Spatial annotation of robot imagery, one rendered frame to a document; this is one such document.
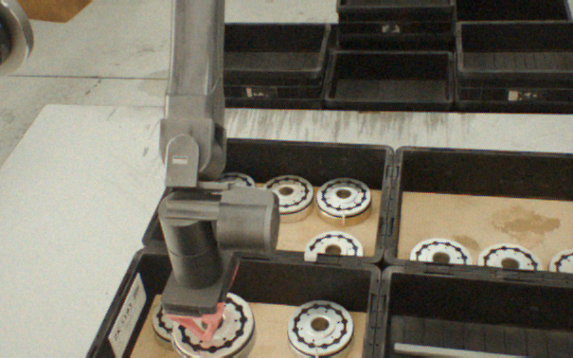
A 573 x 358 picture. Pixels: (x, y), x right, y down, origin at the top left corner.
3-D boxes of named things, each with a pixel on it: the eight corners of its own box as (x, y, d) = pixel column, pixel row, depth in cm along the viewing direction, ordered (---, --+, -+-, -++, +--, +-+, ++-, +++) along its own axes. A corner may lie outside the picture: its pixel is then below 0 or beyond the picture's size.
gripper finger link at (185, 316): (241, 310, 92) (233, 260, 86) (227, 358, 87) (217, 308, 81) (191, 305, 93) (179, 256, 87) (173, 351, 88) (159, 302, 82)
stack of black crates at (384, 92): (328, 182, 246) (323, 100, 224) (336, 130, 268) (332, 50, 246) (447, 187, 240) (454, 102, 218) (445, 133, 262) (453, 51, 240)
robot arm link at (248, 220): (191, 145, 85) (168, 133, 76) (287, 150, 83) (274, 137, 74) (183, 247, 83) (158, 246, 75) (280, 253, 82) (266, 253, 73)
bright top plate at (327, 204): (315, 216, 130) (315, 214, 130) (317, 180, 138) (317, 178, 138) (371, 215, 130) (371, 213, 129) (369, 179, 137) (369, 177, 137)
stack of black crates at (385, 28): (339, 115, 275) (334, 8, 246) (346, 72, 298) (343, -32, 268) (445, 116, 269) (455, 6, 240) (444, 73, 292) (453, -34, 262)
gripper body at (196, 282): (239, 251, 89) (231, 208, 84) (216, 318, 81) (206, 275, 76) (188, 246, 90) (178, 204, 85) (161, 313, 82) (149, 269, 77)
